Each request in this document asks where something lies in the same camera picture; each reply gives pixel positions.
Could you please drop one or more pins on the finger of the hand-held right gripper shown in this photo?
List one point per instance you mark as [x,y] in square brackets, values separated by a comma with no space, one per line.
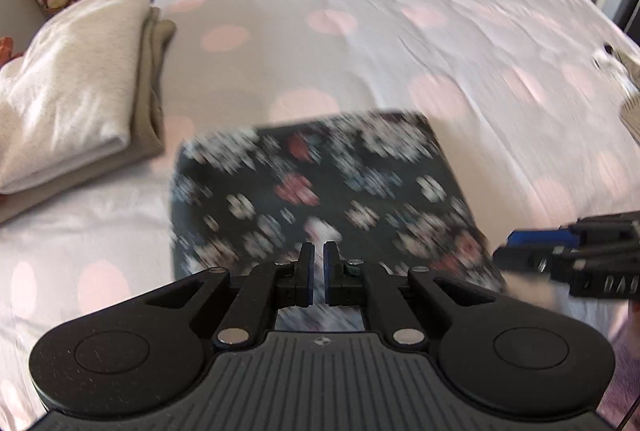
[540,237]
[525,257]

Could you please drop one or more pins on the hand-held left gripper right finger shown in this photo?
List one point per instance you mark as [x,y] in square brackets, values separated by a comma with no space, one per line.
[326,272]

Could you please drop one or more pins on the light crumpled cloth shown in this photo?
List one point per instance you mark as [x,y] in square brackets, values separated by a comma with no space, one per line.
[627,76]

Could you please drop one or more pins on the folded beige garment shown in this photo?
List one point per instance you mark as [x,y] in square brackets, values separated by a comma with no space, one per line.
[150,111]

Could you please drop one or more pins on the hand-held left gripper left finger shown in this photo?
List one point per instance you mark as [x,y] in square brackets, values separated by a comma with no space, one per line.
[310,272]

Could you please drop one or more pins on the dark floral denim pants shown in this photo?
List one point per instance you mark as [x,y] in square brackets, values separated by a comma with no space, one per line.
[350,171]

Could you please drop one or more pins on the folded white garment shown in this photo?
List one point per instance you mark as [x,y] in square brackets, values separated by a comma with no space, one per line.
[70,81]

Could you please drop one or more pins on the rust orange cloth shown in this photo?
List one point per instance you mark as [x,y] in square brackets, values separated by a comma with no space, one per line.
[6,48]

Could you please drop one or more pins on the pink polka dot bed sheet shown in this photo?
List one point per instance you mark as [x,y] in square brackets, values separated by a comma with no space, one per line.
[375,36]

